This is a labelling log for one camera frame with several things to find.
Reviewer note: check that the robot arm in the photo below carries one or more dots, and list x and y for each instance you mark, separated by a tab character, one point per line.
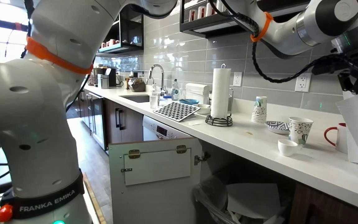
33	118

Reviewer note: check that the white paper towel roll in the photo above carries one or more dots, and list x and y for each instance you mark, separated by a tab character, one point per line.
220	93

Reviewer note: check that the patterned paper cup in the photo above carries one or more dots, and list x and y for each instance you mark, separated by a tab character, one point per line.
300	130

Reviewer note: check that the patterned blue white plate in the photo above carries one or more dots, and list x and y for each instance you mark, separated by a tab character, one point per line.
277	127

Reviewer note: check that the small white cup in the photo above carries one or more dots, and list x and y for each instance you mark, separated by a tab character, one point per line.
287	147

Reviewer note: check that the stack of paper cups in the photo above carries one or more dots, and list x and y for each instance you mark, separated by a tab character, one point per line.
259	110

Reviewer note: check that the white bowl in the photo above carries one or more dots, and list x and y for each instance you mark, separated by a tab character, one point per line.
203	109

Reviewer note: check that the white napkin dispenser box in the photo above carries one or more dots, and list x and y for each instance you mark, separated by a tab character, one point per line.
197	91

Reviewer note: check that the trash bin with bag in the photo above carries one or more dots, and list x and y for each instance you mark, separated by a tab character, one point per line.
244	202

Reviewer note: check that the row of mugs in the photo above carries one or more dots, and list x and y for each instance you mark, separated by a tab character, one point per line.
204	11
110	42

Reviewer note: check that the blue bowl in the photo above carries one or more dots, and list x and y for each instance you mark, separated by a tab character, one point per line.
189	101

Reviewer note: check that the dish soap bottle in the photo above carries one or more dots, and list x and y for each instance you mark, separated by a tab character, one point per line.
175	91

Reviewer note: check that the black white checkered mat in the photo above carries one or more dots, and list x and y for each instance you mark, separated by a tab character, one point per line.
176	110

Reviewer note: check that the silver tap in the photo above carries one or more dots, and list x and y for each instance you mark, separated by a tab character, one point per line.
161	74

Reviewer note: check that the white dishwasher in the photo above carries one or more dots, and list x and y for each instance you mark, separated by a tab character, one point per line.
160	130

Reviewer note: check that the clear plastic bottle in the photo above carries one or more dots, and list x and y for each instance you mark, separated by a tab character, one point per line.
154	99

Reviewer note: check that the glass jar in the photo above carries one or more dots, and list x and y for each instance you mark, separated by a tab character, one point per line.
137	84

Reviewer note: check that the sink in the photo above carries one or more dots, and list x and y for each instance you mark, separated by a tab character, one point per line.
137	98

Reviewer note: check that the white cabinet door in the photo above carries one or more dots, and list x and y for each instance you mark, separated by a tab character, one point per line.
154	186

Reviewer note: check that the brown cabinet door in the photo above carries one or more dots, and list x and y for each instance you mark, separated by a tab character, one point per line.
129	124

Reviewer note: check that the black coffee maker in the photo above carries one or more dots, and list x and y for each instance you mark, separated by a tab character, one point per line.
110	77

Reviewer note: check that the undercounter fridge door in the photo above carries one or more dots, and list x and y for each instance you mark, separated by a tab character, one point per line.
97	118

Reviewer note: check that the window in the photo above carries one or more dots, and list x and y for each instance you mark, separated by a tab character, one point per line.
2	43

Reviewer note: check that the white wall socket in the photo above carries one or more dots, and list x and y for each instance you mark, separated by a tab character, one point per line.
237	79
303	82

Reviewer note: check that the black wall shelf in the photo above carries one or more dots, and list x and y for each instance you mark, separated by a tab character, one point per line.
129	31
210	28

